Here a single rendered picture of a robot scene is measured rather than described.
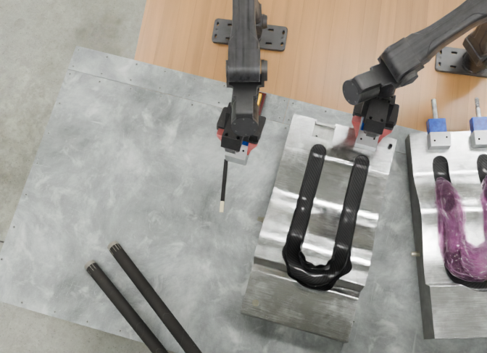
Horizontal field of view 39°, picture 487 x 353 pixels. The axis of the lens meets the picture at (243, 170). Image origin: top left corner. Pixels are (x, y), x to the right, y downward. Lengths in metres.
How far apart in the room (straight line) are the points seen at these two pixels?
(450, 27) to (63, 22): 1.82
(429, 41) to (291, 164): 0.45
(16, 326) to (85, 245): 0.93
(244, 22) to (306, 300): 0.66
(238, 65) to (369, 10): 0.63
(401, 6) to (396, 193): 0.52
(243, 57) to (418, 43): 0.37
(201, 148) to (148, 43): 0.34
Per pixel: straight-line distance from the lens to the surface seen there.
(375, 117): 1.51
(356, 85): 1.48
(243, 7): 1.43
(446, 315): 1.63
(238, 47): 1.41
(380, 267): 1.72
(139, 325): 1.65
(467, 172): 1.76
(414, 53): 1.48
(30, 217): 1.82
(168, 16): 1.93
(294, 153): 1.67
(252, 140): 1.53
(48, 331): 2.61
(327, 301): 1.64
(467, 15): 1.48
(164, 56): 1.88
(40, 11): 2.97
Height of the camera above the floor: 2.49
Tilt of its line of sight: 75 degrees down
